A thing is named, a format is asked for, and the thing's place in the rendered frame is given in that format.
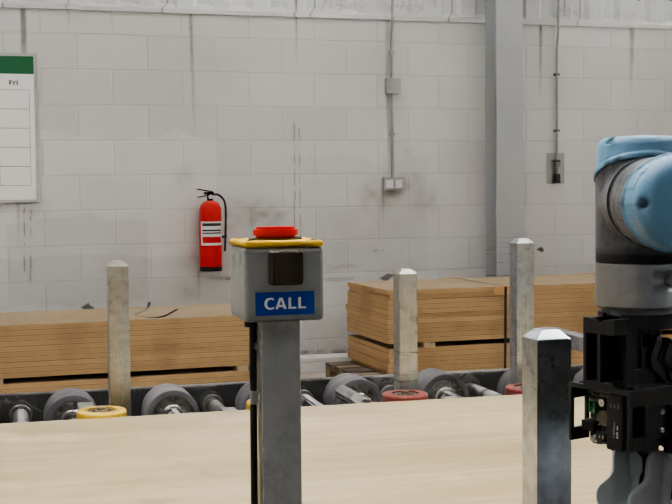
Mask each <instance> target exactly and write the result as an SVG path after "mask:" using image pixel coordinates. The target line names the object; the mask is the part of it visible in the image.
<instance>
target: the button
mask: <svg viewBox="0 0 672 504"><path fill-rule="evenodd" d="M253 235H254V236H256V238H261V239H281V238H295V235H298V229H295V226H257V227H256V229H253Z"/></svg>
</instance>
